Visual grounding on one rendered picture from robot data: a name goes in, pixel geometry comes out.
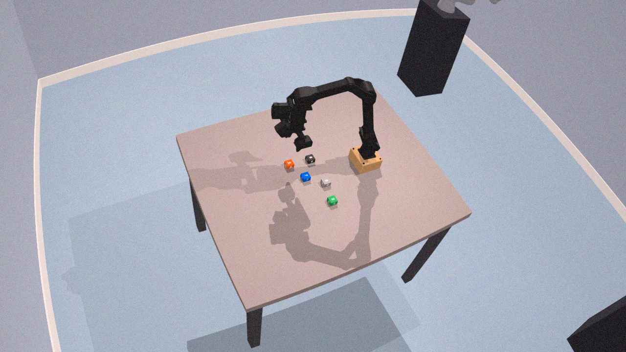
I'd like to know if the green block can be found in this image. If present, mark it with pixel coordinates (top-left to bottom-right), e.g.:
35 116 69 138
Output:
327 195 338 206

